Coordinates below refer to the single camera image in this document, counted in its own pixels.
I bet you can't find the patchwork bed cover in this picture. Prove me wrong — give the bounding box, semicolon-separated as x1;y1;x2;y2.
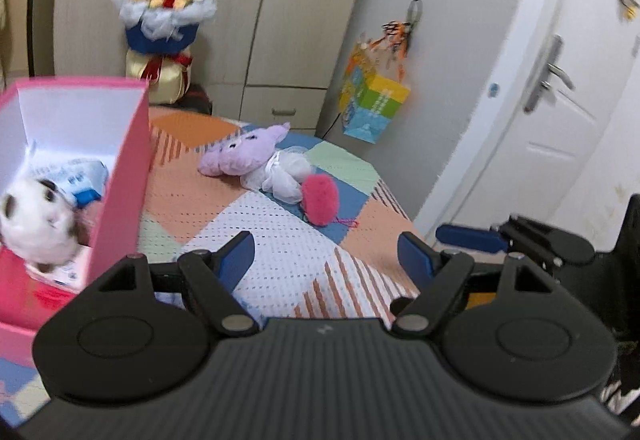
0;107;426;416

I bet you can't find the dark brown stool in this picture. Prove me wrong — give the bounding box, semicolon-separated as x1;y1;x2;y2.
185;84;215;117

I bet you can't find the orange hanging strap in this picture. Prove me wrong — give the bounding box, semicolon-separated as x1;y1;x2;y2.
381;0;423;58

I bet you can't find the pink fluffy ball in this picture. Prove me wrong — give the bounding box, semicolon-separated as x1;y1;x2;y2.
299;173;361;228

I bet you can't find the silver door handle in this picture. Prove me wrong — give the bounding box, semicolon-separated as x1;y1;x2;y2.
523;35;576;114

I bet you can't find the white tissue packet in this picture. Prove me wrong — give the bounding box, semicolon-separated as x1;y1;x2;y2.
22;244;93;293

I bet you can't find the colourful paper gift bag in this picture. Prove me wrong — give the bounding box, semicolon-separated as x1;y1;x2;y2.
339;39;412;144

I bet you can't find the white mesh puff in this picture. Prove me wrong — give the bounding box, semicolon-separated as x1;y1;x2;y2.
241;146;313;205

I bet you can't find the purple plush toy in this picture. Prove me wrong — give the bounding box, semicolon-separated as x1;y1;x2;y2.
198;121;292;178

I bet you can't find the blue wrapped flower bouquet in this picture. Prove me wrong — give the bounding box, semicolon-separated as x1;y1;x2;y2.
111;0;219;105

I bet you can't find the white door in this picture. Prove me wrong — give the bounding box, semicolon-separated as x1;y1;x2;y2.
417;0;640;241

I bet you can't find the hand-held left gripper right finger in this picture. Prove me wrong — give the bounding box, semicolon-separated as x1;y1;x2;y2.
390;230;555;339

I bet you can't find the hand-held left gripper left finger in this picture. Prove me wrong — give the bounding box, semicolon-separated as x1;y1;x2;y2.
96;230;261;338

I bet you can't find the white brown plush toy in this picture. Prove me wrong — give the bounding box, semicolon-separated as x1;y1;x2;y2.
0;176;83;266

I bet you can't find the pink storage box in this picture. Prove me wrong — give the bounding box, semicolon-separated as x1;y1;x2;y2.
0;76;153;371

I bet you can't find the white blue wet wipes packet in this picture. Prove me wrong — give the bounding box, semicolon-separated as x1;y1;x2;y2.
27;159;110;210

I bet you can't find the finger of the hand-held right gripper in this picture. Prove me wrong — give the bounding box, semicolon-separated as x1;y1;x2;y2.
435;215;597;268

